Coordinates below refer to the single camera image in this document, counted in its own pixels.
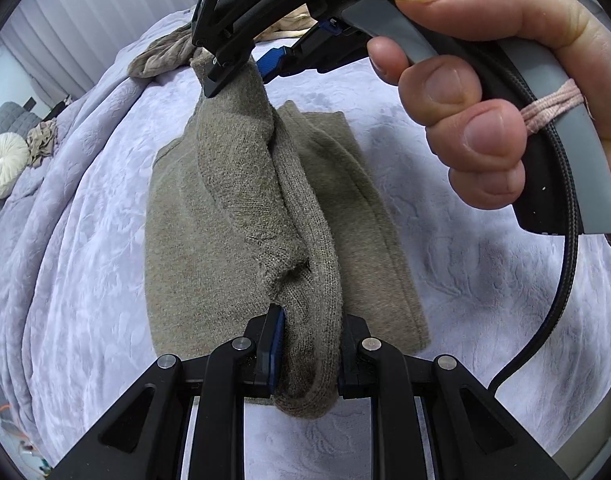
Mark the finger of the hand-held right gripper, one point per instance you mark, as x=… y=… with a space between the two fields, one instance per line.
x=271 y=60
x=225 y=65

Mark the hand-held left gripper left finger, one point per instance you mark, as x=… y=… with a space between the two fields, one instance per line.
x=278 y=355

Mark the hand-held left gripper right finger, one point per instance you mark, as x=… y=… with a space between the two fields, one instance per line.
x=346 y=375

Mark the olive knit sweater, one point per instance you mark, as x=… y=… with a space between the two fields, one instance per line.
x=235 y=210

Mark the person's right hand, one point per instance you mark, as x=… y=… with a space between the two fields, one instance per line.
x=535 y=5

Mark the brown fuzzy garment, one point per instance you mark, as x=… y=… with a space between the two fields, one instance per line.
x=160 y=55

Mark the lavender plush blanket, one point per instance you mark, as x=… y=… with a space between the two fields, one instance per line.
x=460 y=285

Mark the grey pleated curtain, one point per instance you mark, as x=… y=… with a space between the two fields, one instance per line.
x=85 y=20

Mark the crumpled olive cloth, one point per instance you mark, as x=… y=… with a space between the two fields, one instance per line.
x=42 y=142

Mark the round cream pleated pillow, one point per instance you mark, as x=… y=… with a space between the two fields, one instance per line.
x=2 y=162

